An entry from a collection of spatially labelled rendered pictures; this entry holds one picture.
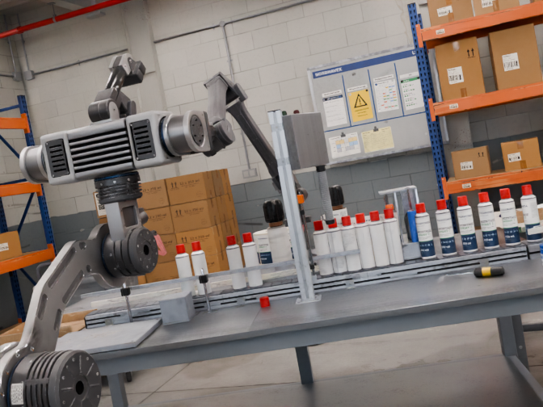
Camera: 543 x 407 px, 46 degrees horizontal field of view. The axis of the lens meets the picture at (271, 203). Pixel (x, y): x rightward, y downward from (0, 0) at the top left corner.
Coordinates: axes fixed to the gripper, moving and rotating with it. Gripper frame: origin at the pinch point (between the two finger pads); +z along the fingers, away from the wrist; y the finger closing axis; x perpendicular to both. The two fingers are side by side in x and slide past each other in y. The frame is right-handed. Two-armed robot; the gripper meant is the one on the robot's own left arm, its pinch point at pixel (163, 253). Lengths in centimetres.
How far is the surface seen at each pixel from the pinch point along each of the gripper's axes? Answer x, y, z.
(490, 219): -87, 0, 84
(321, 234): -44, -1, 41
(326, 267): -36, -1, 51
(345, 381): 12, 75, 98
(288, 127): -67, -16, 9
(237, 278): -11.2, -0.8, 27.7
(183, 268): -0.7, -1.4, 9.6
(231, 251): -17.6, -1.1, 19.7
